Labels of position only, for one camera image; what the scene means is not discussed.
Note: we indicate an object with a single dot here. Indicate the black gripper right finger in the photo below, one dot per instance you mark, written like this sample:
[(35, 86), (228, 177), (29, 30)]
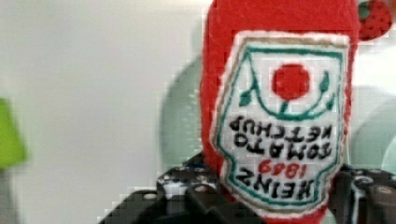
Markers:
[(363, 196)]

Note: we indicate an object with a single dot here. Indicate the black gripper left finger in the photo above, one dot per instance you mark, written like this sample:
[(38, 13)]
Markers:
[(187, 194)]

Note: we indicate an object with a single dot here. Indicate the red plush ketchup bottle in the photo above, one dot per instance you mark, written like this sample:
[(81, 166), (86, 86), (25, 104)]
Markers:
[(276, 100)]

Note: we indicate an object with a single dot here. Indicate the green oval strainer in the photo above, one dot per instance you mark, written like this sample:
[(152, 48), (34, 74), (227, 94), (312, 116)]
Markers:
[(180, 124)]

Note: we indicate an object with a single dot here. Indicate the green mug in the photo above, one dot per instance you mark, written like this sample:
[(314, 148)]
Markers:
[(371, 144)]

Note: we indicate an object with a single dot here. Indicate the small red plush strawberry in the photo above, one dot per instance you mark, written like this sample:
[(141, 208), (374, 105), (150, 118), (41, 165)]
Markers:
[(375, 19)]

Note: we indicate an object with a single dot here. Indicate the green bottle white cap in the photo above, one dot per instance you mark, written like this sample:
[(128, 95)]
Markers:
[(12, 148)]

